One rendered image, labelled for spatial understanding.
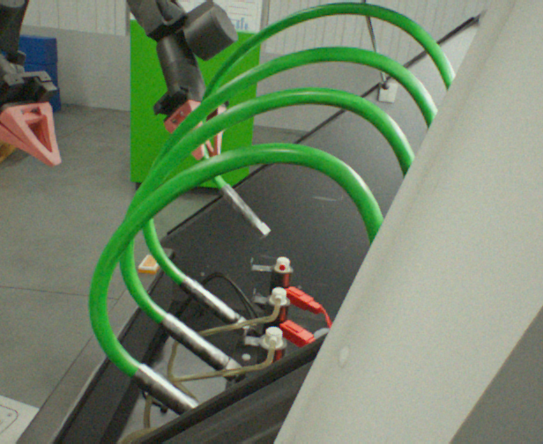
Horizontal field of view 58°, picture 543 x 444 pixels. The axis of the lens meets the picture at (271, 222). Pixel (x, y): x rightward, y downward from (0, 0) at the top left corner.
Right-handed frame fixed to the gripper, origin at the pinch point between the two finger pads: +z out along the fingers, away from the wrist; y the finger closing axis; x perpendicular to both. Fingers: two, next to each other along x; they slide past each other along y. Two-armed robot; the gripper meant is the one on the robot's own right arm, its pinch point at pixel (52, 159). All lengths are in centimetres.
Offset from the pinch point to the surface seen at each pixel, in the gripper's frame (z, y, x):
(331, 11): 6.1, 35.1, 14.9
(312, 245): 33, 4, 39
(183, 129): 8.7, 19.9, -3.7
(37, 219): -50, -224, 190
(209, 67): -74, -104, 300
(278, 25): 2.9, 28.6, 15.7
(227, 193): 16.0, 8.2, 16.0
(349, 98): 16.2, 35.9, -7.3
